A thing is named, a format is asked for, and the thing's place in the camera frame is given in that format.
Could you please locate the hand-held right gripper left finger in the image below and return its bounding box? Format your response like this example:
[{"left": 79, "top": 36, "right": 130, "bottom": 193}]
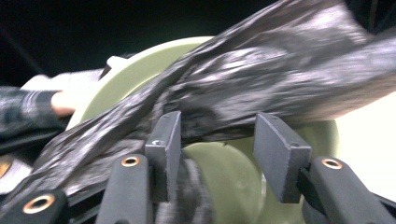
[{"left": 144, "top": 110, "right": 183, "bottom": 203}]

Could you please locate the green plastic bin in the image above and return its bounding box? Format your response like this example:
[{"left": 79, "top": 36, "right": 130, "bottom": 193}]
[{"left": 65, "top": 35, "right": 341, "bottom": 224}]

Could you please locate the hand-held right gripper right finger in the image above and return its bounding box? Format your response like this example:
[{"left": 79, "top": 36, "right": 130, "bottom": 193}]
[{"left": 252, "top": 112, "right": 313, "bottom": 204}]

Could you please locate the black garbage bag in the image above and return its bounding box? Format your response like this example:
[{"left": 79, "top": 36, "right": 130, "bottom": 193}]
[{"left": 0, "top": 0, "right": 396, "bottom": 224}]

